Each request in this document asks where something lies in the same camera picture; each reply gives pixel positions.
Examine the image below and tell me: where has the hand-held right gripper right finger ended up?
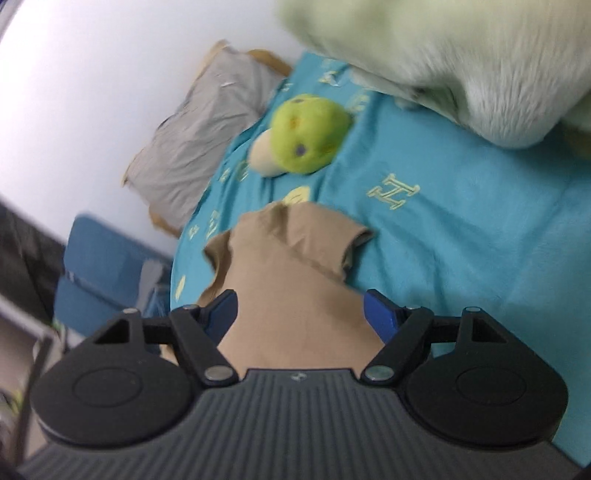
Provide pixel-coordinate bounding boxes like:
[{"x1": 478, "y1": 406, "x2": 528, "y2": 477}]
[{"x1": 361, "y1": 289, "x2": 508, "y2": 385}]

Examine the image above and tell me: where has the grey pillow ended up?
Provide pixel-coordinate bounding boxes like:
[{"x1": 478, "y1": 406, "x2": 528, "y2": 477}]
[{"x1": 121, "y1": 40, "x2": 293, "y2": 239}]

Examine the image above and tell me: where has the tan t-shirt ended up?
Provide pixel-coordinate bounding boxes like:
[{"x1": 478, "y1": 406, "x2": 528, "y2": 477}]
[{"x1": 161, "y1": 201, "x2": 387, "y2": 370}]

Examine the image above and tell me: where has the teal lettered bed sheet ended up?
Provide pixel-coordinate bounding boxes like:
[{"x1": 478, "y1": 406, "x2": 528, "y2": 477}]
[{"x1": 169, "y1": 50, "x2": 591, "y2": 470}]

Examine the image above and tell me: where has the blue chair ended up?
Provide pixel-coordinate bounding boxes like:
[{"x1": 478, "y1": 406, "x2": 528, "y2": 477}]
[{"x1": 52, "y1": 212, "x2": 175, "y2": 357}]

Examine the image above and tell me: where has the green plush toy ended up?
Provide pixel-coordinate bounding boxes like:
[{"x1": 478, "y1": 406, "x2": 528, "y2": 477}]
[{"x1": 246, "y1": 93, "x2": 353, "y2": 177}]

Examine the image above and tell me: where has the pale green fluffy blanket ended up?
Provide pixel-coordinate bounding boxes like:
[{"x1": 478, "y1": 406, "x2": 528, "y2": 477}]
[{"x1": 277, "y1": 0, "x2": 591, "y2": 149}]

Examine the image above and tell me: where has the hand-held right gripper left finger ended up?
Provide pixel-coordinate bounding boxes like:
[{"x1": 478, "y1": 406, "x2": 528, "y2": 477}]
[{"x1": 93, "y1": 289, "x2": 240, "y2": 387}]

